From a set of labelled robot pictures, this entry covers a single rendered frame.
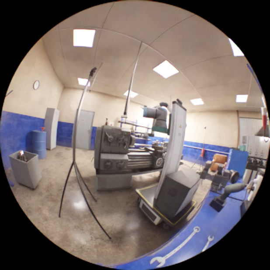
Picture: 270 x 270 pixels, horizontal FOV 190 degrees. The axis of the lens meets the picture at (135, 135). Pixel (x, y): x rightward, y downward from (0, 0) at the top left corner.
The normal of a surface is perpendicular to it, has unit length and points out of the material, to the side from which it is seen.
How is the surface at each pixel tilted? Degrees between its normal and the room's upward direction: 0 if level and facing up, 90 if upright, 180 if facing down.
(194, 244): 0
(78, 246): 0
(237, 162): 90
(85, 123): 90
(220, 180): 90
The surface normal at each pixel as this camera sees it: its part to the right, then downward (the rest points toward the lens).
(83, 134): 0.48, 0.08
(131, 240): 0.15, -0.99
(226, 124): -0.87, -0.13
